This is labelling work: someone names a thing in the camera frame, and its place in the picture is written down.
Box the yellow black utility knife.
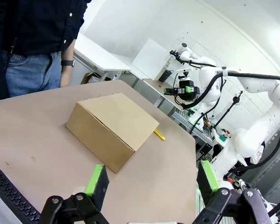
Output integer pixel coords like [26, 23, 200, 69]
[153, 129, 166, 141]

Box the white table with slanted leg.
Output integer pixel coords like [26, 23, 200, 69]
[73, 32, 133, 82]

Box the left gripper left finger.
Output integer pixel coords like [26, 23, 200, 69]
[39, 164, 111, 224]

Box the white flat board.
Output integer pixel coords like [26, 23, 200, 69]
[131, 38, 173, 81]

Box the person in dark button shirt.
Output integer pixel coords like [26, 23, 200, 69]
[0, 0, 88, 103]

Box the brown carton under white table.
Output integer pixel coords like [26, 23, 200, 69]
[80, 72, 101, 85]

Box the aluminium frame rack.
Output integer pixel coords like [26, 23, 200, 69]
[169, 109, 214, 162]

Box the thick black power cable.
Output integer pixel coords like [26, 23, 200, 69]
[224, 109, 280, 175]

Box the grey Campus zipper pencil case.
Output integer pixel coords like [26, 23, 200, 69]
[0, 164, 42, 224]

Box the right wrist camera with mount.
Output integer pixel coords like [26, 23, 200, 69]
[176, 67, 193, 81]

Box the black bin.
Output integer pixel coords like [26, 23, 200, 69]
[158, 69, 174, 83]

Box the person's left hand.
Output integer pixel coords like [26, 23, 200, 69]
[59, 65, 72, 88]

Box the person's left forearm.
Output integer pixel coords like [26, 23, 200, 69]
[61, 38, 77, 62]

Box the wooden side table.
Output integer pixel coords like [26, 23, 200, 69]
[141, 78, 185, 111]

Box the brown cardboard box with lid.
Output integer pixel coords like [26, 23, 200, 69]
[65, 92, 160, 174]

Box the black corrugated cable hose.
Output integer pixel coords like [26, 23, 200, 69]
[182, 69, 280, 111]

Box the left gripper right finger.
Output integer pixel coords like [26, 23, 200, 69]
[193, 160, 272, 224]

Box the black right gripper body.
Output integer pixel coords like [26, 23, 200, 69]
[176, 79, 201, 102]

